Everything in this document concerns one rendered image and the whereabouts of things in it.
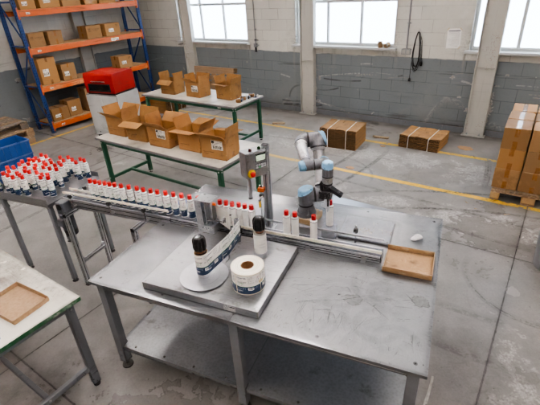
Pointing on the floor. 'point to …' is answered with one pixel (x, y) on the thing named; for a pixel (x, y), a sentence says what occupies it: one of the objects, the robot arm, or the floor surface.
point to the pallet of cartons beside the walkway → (519, 157)
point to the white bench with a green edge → (14, 267)
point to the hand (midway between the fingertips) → (329, 208)
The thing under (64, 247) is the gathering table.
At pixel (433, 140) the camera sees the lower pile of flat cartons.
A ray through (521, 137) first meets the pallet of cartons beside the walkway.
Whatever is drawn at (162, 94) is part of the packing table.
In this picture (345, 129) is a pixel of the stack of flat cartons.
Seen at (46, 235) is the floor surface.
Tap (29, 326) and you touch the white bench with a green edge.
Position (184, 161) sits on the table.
